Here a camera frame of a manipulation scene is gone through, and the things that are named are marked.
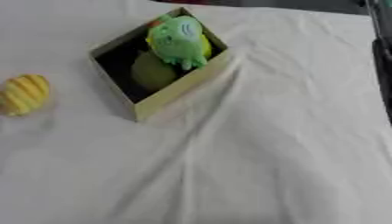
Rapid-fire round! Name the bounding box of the tan cardboard box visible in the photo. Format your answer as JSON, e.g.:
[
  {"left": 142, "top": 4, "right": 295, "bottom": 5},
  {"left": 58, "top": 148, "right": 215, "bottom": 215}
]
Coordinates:
[{"left": 88, "top": 6, "right": 232, "bottom": 123}]

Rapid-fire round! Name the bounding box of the yellow-green toy pear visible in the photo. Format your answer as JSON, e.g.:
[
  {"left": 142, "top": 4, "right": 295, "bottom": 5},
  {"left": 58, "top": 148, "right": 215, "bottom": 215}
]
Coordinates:
[{"left": 129, "top": 50, "right": 181, "bottom": 93}]

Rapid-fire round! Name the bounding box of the green plush toy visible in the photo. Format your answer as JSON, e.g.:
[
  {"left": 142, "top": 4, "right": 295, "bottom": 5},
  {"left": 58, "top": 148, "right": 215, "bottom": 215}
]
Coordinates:
[{"left": 145, "top": 13, "right": 214, "bottom": 71}]

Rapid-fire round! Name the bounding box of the yellow ridged toy fruit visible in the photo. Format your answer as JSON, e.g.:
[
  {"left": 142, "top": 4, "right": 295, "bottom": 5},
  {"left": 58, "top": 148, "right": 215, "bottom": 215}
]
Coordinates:
[{"left": 0, "top": 73, "right": 53, "bottom": 117}]

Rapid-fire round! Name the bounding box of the dark metal stand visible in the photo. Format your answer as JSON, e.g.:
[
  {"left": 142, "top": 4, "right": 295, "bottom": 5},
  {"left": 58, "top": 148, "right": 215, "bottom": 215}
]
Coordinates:
[{"left": 362, "top": 0, "right": 392, "bottom": 117}]

